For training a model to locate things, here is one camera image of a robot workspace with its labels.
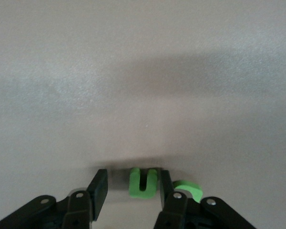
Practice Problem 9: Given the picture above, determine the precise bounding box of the green foam letter B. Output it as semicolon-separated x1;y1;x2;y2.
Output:
172;179;204;204

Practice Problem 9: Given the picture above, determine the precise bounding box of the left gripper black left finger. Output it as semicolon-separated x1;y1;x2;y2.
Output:
0;168;108;229

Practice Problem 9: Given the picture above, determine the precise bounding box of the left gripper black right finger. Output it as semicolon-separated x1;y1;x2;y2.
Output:
153;169;255;229

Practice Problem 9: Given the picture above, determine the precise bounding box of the green foam letter u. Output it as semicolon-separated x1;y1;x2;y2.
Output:
128;167;157;198

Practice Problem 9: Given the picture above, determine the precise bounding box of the brown table cover sheet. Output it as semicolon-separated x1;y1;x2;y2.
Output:
0;0;286;229

